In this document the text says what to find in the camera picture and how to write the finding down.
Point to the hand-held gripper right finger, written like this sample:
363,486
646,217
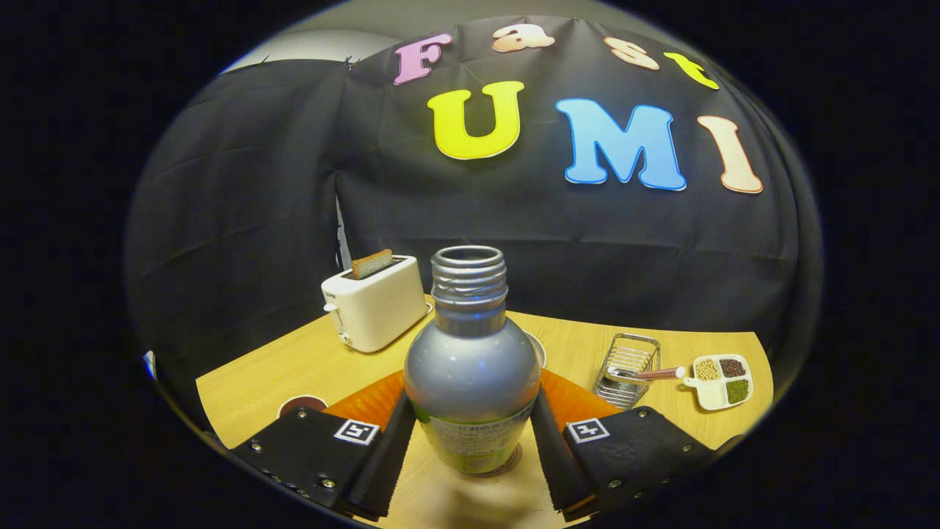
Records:
554,455

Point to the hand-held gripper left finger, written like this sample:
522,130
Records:
385,463

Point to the round wooden coaster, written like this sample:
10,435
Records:
512,463

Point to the silver bottle with green label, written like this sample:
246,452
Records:
470,367

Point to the white oval plate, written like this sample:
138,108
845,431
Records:
540,351

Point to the wooden table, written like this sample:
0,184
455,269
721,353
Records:
573,345

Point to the cream toaster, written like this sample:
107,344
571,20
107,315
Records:
378,308

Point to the white divided dish with beans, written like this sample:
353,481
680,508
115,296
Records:
712,393

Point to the brown toast slice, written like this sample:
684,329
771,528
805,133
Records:
371,264

